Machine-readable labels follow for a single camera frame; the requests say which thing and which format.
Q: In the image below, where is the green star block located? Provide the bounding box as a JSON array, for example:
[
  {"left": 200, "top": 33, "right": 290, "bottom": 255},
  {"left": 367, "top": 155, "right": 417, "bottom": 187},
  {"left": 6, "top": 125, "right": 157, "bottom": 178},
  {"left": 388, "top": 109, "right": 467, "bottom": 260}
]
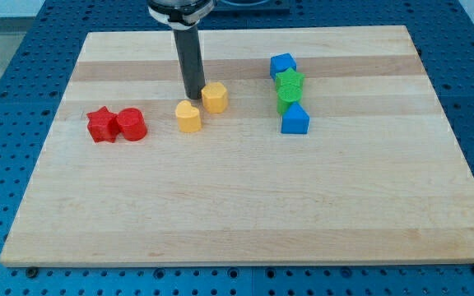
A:
[{"left": 275, "top": 67, "right": 305, "bottom": 90}]

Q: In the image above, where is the yellow heart block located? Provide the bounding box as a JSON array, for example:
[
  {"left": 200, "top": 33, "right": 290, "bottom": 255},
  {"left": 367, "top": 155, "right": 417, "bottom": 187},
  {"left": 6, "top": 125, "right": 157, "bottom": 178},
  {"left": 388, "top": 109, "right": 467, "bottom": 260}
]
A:
[{"left": 175, "top": 100, "right": 202, "bottom": 133}]

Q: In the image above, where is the green cylinder block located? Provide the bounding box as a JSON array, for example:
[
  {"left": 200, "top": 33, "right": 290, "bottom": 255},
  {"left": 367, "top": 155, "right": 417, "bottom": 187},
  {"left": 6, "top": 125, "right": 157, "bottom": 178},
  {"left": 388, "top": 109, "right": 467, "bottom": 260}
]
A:
[{"left": 276, "top": 85, "right": 303, "bottom": 115}]

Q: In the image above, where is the yellow hexagon block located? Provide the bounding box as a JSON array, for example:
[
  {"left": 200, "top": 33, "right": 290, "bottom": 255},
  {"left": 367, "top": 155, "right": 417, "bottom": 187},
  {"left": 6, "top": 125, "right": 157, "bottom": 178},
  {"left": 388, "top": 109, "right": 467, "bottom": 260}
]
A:
[{"left": 201, "top": 82, "right": 229, "bottom": 113}]

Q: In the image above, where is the blue cube block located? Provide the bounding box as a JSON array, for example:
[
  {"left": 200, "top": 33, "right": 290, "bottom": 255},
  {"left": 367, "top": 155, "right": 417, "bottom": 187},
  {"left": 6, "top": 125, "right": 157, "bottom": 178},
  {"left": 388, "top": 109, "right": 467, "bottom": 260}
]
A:
[{"left": 270, "top": 53, "right": 297, "bottom": 80}]

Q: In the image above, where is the red star block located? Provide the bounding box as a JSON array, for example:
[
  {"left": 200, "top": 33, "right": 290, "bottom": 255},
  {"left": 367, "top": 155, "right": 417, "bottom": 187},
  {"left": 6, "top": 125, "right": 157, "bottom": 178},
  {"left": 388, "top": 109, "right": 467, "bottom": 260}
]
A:
[{"left": 86, "top": 106, "right": 120, "bottom": 142}]

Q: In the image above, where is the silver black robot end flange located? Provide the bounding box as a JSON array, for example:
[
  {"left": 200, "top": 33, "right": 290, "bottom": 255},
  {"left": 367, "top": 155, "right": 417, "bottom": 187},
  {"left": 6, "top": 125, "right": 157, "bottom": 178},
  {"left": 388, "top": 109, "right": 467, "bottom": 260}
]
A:
[{"left": 146, "top": 0, "right": 215, "bottom": 30}]

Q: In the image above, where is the light wooden board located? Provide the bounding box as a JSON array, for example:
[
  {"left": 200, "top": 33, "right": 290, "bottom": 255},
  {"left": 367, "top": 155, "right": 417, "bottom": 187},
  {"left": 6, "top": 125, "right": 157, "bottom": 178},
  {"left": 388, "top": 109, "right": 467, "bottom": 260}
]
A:
[{"left": 0, "top": 25, "right": 474, "bottom": 267}]

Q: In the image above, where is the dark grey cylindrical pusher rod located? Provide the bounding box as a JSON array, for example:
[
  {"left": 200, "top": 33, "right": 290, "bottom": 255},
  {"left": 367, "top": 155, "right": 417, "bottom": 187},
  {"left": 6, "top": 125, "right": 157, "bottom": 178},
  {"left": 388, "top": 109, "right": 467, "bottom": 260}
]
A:
[{"left": 174, "top": 25, "right": 206, "bottom": 99}]

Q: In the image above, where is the red cylinder block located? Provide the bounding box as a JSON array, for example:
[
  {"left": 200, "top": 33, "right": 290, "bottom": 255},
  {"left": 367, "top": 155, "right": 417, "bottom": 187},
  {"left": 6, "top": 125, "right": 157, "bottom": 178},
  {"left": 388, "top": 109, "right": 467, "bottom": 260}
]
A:
[{"left": 116, "top": 108, "right": 147, "bottom": 141}]

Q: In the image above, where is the blue triangle block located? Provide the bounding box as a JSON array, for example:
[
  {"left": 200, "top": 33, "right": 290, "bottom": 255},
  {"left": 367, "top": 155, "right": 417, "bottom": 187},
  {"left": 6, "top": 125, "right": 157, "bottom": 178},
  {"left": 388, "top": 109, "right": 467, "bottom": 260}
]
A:
[{"left": 281, "top": 103, "right": 310, "bottom": 134}]

